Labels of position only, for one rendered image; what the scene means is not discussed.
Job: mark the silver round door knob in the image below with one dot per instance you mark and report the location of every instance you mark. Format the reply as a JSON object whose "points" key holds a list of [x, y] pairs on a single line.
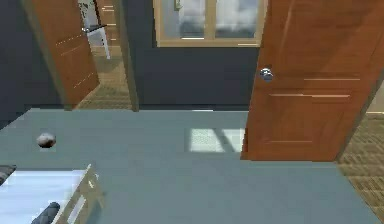
{"points": [[266, 74]]}

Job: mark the grey round ball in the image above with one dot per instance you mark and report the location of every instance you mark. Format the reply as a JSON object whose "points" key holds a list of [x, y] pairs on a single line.
{"points": [[46, 140]]}

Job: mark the dark grey pillow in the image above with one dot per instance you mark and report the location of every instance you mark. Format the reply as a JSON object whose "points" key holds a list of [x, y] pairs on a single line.
{"points": [[5, 171], [46, 215]]}

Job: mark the pale wood framed window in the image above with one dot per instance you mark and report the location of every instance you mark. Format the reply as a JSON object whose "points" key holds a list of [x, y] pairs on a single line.
{"points": [[210, 23]]}

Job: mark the bed with pale blue sheet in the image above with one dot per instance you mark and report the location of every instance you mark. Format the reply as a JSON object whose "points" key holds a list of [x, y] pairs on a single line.
{"points": [[36, 196]]}

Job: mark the brown wooden room door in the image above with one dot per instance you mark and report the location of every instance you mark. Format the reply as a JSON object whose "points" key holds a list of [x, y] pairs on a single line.
{"points": [[66, 50], [310, 110]]}

